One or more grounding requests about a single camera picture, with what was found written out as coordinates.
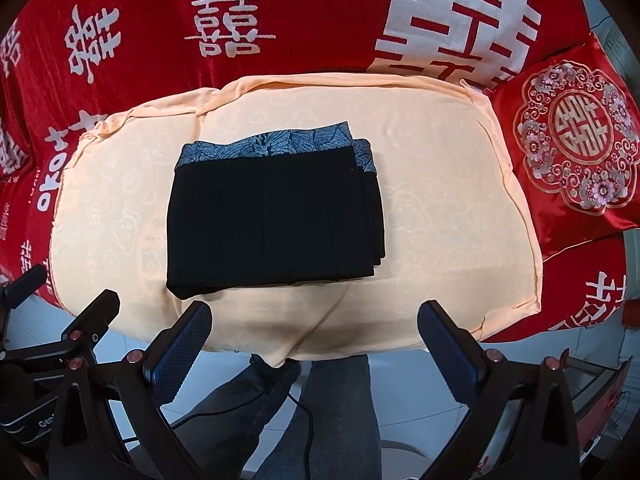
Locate black cable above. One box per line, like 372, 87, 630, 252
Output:
167, 390, 316, 480

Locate red embroidered cushion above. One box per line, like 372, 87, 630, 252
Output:
492, 32, 640, 261

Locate red printed blanket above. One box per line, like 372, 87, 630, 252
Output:
0, 0, 640, 346

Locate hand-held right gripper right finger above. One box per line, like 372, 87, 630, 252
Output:
417, 300, 596, 480

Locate person's leg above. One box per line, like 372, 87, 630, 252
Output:
172, 354, 303, 480
255, 352, 383, 480

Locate person's right leg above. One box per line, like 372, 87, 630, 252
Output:
255, 352, 383, 480

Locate person's left leg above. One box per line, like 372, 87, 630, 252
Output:
172, 354, 303, 480

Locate black pants with blue waistband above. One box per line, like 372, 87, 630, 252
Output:
166, 121, 387, 301

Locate peach patterned sheet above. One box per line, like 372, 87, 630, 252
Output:
49, 72, 544, 368

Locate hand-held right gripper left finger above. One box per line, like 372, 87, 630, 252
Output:
47, 301, 213, 480

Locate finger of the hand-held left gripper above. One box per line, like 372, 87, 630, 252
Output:
0, 264, 49, 311
5, 289, 121, 367

